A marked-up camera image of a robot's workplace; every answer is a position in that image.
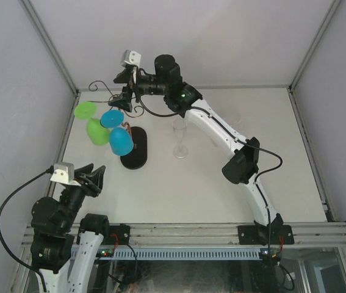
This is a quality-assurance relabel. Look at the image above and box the blue plastic wine glass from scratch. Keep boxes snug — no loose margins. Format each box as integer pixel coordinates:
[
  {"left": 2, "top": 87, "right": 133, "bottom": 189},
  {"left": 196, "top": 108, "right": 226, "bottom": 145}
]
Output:
[{"left": 100, "top": 110, "right": 134, "bottom": 156}]

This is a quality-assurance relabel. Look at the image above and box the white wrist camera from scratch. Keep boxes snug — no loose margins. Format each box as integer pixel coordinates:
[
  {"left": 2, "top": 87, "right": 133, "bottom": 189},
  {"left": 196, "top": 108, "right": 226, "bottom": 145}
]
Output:
[
  {"left": 50, "top": 162, "right": 81, "bottom": 186},
  {"left": 121, "top": 49, "right": 142, "bottom": 73}
]

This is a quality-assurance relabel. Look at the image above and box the lying clear flute right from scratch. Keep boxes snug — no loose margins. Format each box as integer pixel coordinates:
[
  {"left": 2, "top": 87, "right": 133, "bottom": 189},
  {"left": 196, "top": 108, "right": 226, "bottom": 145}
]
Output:
[{"left": 220, "top": 111, "right": 242, "bottom": 129}]

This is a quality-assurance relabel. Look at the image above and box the grey slotted cable duct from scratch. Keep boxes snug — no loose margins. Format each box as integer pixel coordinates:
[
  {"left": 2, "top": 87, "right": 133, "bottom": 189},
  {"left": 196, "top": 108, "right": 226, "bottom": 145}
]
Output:
[{"left": 68, "top": 246, "right": 271, "bottom": 261}]

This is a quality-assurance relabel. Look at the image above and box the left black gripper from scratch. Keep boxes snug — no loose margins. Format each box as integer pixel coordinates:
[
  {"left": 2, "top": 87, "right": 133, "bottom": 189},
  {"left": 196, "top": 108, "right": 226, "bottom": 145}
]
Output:
[{"left": 59, "top": 162, "right": 106, "bottom": 230}]

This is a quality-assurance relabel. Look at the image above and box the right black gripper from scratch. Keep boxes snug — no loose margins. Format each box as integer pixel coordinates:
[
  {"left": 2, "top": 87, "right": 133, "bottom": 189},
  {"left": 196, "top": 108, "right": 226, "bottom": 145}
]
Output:
[{"left": 109, "top": 67, "right": 169, "bottom": 112}]

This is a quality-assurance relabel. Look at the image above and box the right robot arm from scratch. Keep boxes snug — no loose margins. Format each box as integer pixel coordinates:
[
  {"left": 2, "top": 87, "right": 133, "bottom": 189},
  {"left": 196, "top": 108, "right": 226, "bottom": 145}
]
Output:
[{"left": 108, "top": 50, "right": 284, "bottom": 244}]

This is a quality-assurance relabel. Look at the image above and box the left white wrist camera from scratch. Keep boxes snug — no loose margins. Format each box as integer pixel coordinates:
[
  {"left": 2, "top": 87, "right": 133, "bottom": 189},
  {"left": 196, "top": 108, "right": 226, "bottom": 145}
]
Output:
[{"left": 50, "top": 162, "right": 81, "bottom": 186}]

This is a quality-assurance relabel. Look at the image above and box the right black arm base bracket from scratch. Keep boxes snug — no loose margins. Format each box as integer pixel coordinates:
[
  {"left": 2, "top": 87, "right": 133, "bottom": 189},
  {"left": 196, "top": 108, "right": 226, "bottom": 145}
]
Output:
[{"left": 237, "top": 225, "right": 295, "bottom": 245}]

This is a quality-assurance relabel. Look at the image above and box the aluminium front rail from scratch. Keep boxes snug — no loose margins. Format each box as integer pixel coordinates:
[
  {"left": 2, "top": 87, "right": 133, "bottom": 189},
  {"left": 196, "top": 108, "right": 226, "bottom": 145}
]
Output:
[{"left": 21, "top": 222, "right": 346, "bottom": 247}]

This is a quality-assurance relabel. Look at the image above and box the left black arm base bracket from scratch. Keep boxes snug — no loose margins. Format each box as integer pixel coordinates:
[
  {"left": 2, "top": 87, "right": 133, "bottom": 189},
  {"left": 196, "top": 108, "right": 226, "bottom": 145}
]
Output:
[{"left": 107, "top": 224, "right": 131, "bottom": 245}]

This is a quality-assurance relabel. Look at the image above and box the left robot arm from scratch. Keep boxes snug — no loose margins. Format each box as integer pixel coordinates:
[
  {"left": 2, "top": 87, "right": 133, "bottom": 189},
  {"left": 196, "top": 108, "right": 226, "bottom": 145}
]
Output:
[{"left": 31, "top": 162, "right": 111, "bottom": 292}]

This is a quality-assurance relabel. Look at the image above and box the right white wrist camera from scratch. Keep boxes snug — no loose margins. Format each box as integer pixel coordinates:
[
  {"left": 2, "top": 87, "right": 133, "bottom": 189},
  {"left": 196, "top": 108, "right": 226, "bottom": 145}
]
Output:
[{"left": 121, "top": 49, "right": 142, "bottom": 73}]

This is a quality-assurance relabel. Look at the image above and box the clear champagne flute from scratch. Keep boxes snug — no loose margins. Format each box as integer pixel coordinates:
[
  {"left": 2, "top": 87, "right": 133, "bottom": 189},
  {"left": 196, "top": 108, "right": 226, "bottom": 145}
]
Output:
[{"left": 173, "top": 118, "right": 189, "bottom": 159}]

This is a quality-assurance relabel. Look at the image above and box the left black camera cable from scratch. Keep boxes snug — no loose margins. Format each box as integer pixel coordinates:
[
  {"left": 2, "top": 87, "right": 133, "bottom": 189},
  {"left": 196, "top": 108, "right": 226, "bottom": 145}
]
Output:
[{"left": 0, "top": 166, "right": 54, "bottom": 293}]

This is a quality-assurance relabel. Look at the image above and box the green plastic wine glass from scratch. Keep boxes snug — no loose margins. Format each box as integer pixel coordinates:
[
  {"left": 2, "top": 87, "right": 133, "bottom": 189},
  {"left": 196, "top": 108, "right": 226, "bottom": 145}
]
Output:
[{"left": 74, "top": 101, "right": 110, "bottom": 146}]

